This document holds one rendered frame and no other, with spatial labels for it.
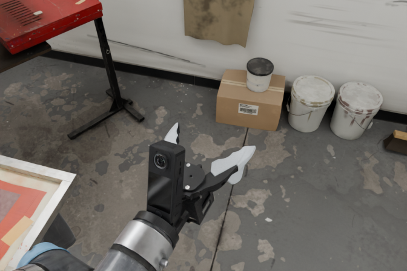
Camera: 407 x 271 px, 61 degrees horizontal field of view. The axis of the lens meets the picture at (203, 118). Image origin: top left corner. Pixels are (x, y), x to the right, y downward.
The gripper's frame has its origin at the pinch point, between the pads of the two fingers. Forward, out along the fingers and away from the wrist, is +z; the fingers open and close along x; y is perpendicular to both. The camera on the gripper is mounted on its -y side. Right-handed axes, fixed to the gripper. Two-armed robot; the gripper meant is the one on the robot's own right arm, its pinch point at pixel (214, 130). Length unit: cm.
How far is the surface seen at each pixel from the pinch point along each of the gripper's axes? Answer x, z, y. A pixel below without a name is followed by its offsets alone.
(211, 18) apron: -99, 174, 81
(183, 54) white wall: -131, 173, 119
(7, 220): -83, -17, 61
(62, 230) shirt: -83, -4, 89
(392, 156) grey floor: 45, 173, 175
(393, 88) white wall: 33, 209, 138
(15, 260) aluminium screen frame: -66, -26, 60
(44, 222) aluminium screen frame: -68, -12, 60
